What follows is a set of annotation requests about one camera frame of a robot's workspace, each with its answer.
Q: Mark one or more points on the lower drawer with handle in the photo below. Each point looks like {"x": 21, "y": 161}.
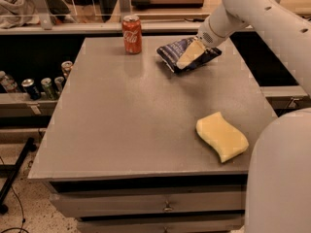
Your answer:
{"x": 171, "y": 224}

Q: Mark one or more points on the silver can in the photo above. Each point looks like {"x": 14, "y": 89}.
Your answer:
{"x": 59, "y": 82}

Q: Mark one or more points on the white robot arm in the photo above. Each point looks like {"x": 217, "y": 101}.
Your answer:
{"x": 278, "y": 196}

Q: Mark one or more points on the upper drawer with handle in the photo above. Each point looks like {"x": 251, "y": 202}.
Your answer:
{"x": 151, "y": 201}

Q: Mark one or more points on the green can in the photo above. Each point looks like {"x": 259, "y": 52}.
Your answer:
{"x": 46, "y": 84}

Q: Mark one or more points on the yellow sponge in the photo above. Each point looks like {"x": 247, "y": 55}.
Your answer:
{"x": 223, "y": 137}

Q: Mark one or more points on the metal rail bracket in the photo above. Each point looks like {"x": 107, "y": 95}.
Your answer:
{"x": 124, "y": 0}
{"x": 44, "y": 14}

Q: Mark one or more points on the dark blue can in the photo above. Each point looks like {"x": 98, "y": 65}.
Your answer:
{"x": 31, "y": 89}

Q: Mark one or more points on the black stand leg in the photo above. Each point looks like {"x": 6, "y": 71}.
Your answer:
{"x": 9, "y": 172}

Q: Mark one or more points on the blue chip bag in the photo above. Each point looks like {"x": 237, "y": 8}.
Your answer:
{"x": 171, "y": 53}

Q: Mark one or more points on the plastic bottle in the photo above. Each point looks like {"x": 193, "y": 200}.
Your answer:
{"x": 8, "y": 82}

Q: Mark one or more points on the metal rail bracket left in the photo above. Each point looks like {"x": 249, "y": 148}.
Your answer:
{"x": 44, "y": 14}

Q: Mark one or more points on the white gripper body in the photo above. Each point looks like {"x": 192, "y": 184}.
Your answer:
{"x": 206, "y": 35}

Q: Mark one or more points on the red cola can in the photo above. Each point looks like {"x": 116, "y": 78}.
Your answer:
{"x": 132, "y": 34}

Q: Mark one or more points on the patterned upright can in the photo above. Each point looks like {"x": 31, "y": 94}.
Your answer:
{"x": 66, "y": 68}

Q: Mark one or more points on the grey drawer cabinet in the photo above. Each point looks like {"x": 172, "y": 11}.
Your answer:
{"x": 126, "y": 121}

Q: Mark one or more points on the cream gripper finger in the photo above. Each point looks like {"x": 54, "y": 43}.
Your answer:
{"x": 193, "y": 51}

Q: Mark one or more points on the grey cloth pile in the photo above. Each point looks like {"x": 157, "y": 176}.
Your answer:
{"x": 17, "y": 13}

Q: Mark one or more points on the drawer with handle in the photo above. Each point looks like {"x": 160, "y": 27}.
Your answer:
{"x": 151, "y": 201}
{"x": 171, "y": 224}

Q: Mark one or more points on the metal rail bracket middle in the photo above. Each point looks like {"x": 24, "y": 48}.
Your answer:
{"x": 124, "y": 0}

